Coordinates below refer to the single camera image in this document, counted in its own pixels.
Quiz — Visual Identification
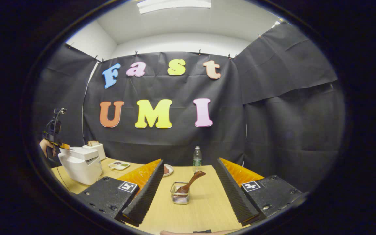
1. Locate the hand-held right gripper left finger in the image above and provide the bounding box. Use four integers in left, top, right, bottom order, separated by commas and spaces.
77, 159, 165, 227

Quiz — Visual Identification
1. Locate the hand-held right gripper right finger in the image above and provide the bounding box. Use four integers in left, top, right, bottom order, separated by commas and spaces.
216, 158, 306, 226

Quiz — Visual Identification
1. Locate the white rice cooker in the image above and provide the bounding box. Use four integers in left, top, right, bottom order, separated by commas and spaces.
58, 147, 103, 185

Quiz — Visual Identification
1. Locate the metal wire chopstick holder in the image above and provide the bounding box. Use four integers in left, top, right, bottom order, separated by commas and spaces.
170, 182, 190, 205

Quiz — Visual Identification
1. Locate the brown wooden spoon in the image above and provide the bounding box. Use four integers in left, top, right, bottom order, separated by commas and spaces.
175, 171, 206, 195

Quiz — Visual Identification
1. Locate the white toaster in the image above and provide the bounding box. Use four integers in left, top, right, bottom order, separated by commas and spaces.
83, 143, 106, 160

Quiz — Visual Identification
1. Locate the white divided condiment dish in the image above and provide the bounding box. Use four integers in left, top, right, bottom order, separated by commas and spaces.
108, 161, 131, 171

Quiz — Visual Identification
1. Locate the clear plastic water bottle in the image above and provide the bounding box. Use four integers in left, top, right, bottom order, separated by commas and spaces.
193, 146, 202, 173

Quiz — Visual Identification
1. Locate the black backdrop cloth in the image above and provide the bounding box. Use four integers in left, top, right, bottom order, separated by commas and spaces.
33, 21, 345, 193

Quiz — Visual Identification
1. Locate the long ceiling light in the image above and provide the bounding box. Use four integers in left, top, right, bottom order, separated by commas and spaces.
137, 0, 212, 14

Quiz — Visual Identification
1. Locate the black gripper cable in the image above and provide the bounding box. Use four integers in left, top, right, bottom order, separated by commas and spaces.
52, 110, 71, 193

